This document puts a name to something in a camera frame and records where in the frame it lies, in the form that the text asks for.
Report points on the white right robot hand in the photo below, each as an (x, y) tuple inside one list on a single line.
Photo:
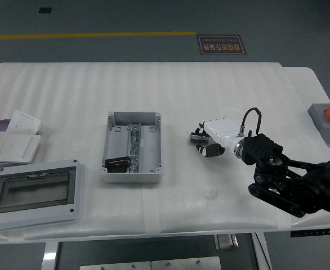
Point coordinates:
[(220, 130)]

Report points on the black battery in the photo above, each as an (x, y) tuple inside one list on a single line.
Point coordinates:
[(117, 164), (199, 137)]

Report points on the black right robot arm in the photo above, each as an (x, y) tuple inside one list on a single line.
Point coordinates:
[(297, 180)]

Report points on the grey open junction box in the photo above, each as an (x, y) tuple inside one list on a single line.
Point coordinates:
[(151, 152)]

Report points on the white foam mat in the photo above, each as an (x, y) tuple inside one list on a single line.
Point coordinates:
[(182, 92)]

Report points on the black floor sign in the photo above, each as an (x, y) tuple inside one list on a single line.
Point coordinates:
[(221, 44)]

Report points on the white table leg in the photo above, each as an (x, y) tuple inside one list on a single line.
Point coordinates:
[(50, 256), (262, 253)]

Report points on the grey metal plate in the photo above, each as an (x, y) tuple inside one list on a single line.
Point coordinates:
[(186, 264), (115, 266)]

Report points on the black table control panel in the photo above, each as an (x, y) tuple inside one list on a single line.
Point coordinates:
[(314, 233)]

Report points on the grey cover with window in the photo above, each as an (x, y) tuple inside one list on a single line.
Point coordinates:
[(35, 216)]

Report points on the black floor hatch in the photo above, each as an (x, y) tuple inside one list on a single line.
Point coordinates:
[(44, 10)]

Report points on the metal rail in box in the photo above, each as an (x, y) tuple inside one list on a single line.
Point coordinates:
[(134, 140)]

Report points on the metal bracket under table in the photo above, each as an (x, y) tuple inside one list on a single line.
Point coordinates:
[(226, 242)]

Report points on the white switch plate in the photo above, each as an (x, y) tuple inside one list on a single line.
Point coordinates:
[(21, 147), (24, 122)]

